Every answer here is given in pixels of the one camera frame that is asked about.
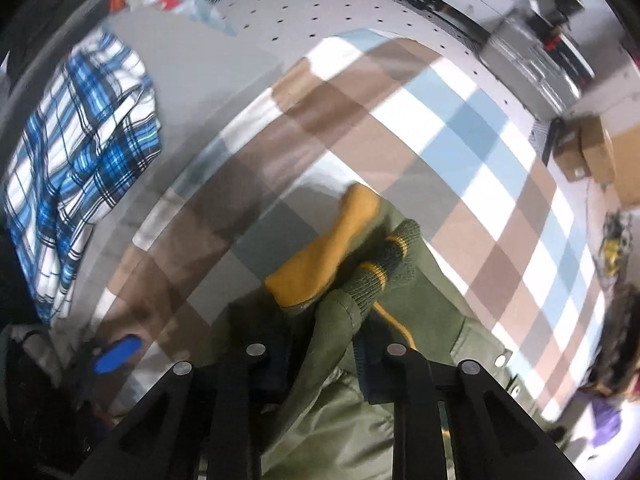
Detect pile of sandals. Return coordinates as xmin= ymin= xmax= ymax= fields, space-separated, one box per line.
xmin=596 ymin=209 xmax=632 ymax=277

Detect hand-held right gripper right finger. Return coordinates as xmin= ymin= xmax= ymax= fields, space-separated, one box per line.
xmin=351 ymin=334 xmax=584 ymax=480

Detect black boxes with red print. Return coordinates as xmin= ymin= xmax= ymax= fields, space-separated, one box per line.
xmin=529 ymin=0 xmax=597 ymax=79

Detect green jacket with yellow sleeves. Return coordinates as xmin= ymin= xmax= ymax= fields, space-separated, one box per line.
xmin=200 ymin=182 xmax=567 ymax=480

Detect blue white plaid shirt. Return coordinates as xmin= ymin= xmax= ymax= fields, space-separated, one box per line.
xmin=2 ymin=30 xmax=164 ymax=327

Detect grey ottoman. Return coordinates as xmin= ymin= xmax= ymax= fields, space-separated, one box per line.
xmin=97 ymin=5 xmax=297 ymax=221

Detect wooden shoe rack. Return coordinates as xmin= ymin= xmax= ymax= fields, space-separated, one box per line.
xmin=594 ymin=280 xmax=640 ymax=392

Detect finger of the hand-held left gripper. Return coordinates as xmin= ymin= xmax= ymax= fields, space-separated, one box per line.
xmin=75 ymin=332 xmax=144 ymax=387

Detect light blue plastic bag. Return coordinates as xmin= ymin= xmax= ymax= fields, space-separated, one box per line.
xmin=159 ymin=0 xmax=237 ymax=37

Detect purple bag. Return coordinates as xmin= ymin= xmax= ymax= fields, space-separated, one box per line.
xmin=574 ymin=389 xmax=627 ymax=447

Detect small cardboard box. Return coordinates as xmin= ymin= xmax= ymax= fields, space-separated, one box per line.
xmin=551 ymin=124 xmax=594 ymax=182

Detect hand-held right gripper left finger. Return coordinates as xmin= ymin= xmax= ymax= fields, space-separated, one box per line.
xmin=75 ymin=309 xmax=296 ymax=480

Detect brown blue checked blanket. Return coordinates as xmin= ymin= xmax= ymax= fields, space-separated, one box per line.
xmin=102 ymin=30 xmax=609 ymax=423

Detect wooden door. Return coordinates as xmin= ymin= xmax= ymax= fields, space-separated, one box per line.
xmin=599 ymin=124 xmax=640 ymax=207

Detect large cardboard box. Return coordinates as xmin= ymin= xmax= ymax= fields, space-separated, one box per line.
xmin=579 ymin=114 xmax=617 ymax=184

